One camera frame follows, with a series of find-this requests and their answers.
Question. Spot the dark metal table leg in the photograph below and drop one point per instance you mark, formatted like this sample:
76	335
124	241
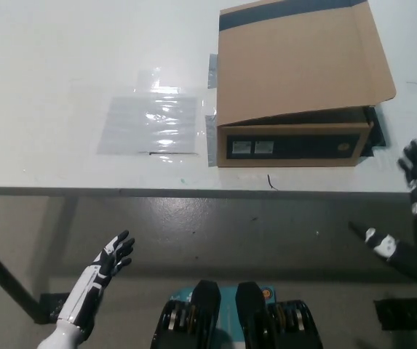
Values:
8	276

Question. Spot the brown cardboard storage box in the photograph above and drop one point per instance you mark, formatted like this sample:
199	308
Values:
292	72

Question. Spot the short grey tape strip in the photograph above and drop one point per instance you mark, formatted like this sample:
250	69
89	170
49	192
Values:
213	71

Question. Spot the long grey tape strip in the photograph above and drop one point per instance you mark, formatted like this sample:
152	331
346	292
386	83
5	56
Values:
211	141

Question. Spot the clear taped plastic sheet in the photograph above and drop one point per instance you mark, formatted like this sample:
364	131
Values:
150	123

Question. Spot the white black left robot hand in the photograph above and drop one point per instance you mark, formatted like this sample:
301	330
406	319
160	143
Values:
100	270

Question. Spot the black floor tape patch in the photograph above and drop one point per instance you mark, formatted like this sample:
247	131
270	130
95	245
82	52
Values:
53	307

